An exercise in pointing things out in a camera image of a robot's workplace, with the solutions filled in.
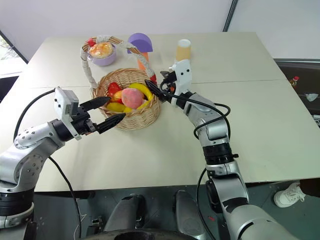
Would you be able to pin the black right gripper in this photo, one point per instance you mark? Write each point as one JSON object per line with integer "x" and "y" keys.
{"x": 168, "y": 81}

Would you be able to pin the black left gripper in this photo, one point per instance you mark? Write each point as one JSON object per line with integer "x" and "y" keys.
{"x": 82, "y": 122}

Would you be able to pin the pink peach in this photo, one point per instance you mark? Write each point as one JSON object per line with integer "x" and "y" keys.
{"x": 131, "y": 98}

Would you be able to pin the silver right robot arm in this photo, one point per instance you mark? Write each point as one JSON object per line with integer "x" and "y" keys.
{"x": 215, "y": 130}

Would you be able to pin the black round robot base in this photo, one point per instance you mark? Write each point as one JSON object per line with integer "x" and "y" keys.
{"x": 142, "y": 235}

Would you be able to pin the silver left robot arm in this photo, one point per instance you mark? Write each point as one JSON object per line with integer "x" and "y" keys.
{"x": 32, "y": 140}

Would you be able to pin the yellow lemon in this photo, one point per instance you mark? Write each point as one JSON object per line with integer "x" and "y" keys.
{"x": 116, "y": 107}

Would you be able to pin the yellow banana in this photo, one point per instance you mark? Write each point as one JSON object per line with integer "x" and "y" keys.
{"x": 141, "y": 88}

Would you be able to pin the orange yellow fruit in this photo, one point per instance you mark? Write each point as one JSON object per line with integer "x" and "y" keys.
{"x": 118, "y": 96}

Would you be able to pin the red fruit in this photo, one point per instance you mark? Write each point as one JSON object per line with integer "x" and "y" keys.
{"x": 113, "y": 88}

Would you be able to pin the orange block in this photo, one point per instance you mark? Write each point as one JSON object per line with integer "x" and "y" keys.
{"x": 140, "y": 66}

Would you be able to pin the yellow paper cup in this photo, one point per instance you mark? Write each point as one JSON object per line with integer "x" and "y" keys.
{"x": 183, "y": 51}

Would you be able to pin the purple bowl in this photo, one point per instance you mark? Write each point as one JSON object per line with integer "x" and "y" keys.
{"x": 105, "y": 61}

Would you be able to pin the purple semicircle block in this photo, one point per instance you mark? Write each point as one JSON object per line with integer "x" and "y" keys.
{"x": 140, "y": 42}

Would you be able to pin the plastic wrapped bread bun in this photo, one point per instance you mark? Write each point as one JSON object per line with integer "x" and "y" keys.
{"x": 101, "y": 49}

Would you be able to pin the grey rounded leg cover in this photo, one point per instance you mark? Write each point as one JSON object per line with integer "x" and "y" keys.
{"x": 187, "y": 215}
{"x": 125, "y": 212}

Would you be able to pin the small bottle with red cap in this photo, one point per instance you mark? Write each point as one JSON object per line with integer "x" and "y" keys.
{"x": 295, "y": 81}

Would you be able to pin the white crumpled paper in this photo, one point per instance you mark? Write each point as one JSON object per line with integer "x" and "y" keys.
{"x": 311, "y": 96}

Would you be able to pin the white sneaker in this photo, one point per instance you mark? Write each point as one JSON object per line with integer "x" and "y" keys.
{"x": 287, "y": 196}

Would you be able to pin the person's dark trouser leg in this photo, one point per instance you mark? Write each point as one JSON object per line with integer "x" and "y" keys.
{"x": 311, "y": 187}

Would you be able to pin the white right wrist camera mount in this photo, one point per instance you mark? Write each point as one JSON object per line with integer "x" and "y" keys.
{"x": 183, "y": 72}

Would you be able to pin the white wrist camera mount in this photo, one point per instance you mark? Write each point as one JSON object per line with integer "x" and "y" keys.
{"x": 61, "y": 100}
{"x": 183, "y": 72}

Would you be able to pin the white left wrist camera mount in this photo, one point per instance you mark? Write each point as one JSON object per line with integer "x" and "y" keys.
{"x": 61, "y": 100}

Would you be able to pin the black wall strip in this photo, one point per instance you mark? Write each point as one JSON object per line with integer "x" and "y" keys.
{"x": 230, "y": 15}

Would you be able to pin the black window frame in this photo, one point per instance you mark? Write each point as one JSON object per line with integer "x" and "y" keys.
{"x": 15, "y": 47}

